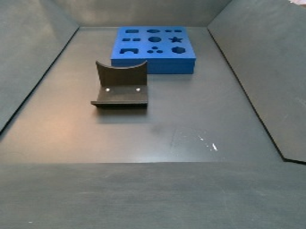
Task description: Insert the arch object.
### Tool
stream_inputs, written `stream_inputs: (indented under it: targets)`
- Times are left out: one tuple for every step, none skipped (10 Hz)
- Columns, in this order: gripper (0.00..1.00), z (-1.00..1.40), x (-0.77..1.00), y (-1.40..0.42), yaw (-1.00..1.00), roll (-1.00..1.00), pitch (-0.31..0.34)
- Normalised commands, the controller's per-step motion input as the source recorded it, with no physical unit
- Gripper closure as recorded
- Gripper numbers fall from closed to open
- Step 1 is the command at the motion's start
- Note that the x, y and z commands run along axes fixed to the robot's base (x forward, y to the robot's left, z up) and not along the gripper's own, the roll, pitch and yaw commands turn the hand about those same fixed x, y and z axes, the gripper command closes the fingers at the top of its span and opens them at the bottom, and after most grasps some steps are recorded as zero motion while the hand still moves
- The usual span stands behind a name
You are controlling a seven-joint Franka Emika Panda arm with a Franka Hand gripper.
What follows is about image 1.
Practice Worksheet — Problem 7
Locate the blue shape sorter block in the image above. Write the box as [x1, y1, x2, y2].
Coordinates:
[109, 26, 196, 74]

